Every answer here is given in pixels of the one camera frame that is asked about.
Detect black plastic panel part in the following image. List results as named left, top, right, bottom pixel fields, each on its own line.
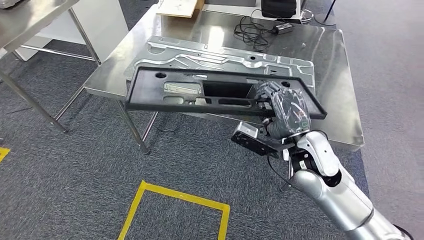
left=125, top=66, right=328, bottom=121

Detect white cabinet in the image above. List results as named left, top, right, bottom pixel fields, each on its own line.
left=14, top=0, right=129, bottom=64

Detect stamped sheet metal panel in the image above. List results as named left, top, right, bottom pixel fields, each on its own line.
left=124, top=35, right=316, bottom=97

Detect pale wrist camera, black bracket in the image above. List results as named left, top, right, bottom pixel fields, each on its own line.
left=230, top=121, right=296, bottom=158

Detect black floor stand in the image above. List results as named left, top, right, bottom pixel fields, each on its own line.
left=312, top=0, right=337, bottom=27

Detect black power cable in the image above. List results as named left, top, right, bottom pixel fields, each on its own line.
left=233, top=14, right=277, bottom=53

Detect grey box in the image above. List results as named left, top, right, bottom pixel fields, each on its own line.
left=204, top=0, right=258, bottom=8

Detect black bag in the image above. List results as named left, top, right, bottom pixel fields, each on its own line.
left=260, top=0, right=298, bottom=19

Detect black power adapter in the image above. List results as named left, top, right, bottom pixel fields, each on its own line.
left=271, top=22, right=295, bottom=35

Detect steel side table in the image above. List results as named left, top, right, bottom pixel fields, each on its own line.
left=0, top=0, right=102, bottom=134

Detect stainless steel workbench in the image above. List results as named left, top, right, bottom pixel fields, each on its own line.
left=83, top=3, right=365, bottom=192

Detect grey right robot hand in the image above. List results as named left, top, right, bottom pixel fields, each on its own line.
left=253, top=80, right=312, bottom=137

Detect cardboard box with white insert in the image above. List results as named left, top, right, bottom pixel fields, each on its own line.
left=155, top=0, right=206, bottom=19

